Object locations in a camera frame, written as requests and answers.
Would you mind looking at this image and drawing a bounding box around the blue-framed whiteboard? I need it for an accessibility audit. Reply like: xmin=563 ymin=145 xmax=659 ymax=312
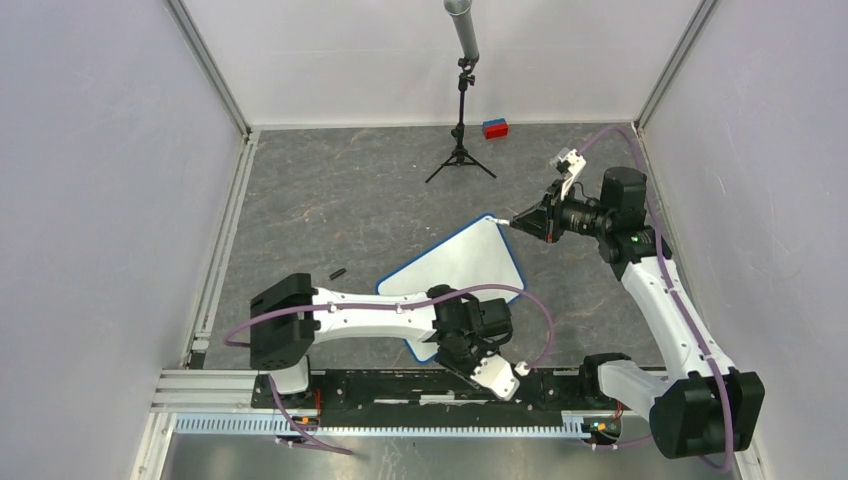
xmin=374 ymin=213 xmax=529 ymax=364

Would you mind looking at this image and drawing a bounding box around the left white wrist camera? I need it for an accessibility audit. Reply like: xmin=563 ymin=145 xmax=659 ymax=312
xmin=470 ymin=355 xmax=530 ymax=401

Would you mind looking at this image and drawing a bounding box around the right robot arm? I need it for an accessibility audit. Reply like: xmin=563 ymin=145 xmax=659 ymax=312
xmin=508 ymin=167 xmax=765 ymax=459

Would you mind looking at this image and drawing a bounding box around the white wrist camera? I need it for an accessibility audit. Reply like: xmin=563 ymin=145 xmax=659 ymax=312
xmin=470 ymin=355 xmax=530 ymax=401
xmin=549 ymin=147 xmax=586 ymax=200

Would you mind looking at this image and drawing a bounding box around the red and blue eraser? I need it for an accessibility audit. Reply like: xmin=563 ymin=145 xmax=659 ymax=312
xmin=481 ymin=118 xmax=510 ymax=140

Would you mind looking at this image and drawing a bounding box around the silver microphone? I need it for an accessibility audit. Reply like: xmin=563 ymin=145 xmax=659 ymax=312
xmin=425 ymin=0 xmax=497 ymax=183

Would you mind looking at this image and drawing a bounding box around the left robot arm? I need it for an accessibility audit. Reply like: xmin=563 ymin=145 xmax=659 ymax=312
xmin=247 ymin=273 xmax=520 ymax=400

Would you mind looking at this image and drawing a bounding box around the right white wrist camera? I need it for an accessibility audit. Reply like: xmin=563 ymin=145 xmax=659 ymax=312
xmin=549 ymin=147 xmax=586 ymax=200

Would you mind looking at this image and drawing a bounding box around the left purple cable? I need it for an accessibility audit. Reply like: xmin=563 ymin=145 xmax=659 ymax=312
xmin=222 ymin=283 xmax=556 ymax=457

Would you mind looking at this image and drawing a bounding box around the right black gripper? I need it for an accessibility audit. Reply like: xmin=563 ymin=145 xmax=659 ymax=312
xmin=511 ymin=179 xmax=613 ymax=244

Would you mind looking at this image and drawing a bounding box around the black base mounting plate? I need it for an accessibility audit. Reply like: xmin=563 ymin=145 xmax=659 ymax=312
xmin=251 ymin=368 xmax=630 ymax=428

